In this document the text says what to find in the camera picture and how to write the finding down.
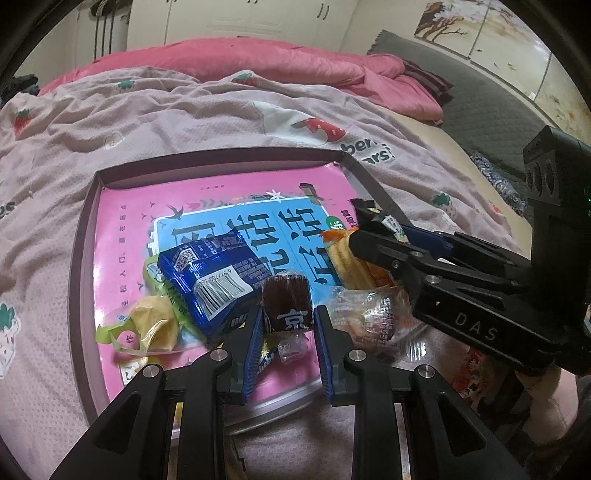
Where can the pink box tray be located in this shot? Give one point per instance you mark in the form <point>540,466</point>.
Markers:
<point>83,286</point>

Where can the blue cookie packet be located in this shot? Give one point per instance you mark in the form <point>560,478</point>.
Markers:
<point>212,272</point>

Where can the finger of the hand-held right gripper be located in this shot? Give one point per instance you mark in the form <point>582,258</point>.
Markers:
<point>397,265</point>
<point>429,240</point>

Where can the white wardrobe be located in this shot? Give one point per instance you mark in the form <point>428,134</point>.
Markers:
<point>240,18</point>

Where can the grey blanket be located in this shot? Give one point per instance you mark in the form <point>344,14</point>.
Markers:
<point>485,106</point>

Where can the clear packet of brown snack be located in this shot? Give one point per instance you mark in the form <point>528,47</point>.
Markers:
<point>378,318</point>

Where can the black cartoon snack packet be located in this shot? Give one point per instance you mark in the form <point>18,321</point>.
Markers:
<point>362,205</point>

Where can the strawberry printed pink blanket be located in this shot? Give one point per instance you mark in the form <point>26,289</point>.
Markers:
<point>138,124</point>

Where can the tree painted sliding doors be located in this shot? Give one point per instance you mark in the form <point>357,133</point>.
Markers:
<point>512,41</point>

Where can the pink quilt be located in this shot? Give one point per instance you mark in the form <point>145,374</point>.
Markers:
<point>240,57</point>

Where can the dark floral cloth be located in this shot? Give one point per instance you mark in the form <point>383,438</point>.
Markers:
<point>501,184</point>

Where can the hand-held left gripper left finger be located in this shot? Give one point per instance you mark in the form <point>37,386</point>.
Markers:
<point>251,355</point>

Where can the red cartoon snack packet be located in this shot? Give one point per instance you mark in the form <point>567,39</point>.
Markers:
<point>471,369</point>

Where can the beige bed sheet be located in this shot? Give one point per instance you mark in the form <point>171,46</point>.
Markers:
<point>438,152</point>

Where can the person's right forearm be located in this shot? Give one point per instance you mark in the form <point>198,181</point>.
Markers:
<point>551,401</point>

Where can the black bag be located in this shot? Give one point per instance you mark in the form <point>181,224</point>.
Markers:
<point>24,85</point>

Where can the pink book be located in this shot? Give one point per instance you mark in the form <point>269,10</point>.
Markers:
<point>124,221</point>

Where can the dark brown snack packet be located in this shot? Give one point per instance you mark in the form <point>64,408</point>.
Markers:
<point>288,300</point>

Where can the dark striped pillow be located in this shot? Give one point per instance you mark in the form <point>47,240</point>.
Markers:
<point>429,81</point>

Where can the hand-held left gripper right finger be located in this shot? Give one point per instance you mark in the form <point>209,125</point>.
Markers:
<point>324,357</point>

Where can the green packet with yellow pastry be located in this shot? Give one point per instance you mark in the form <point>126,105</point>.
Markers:
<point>152,323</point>

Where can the orange cracker packet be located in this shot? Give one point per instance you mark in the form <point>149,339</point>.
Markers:
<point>355,258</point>

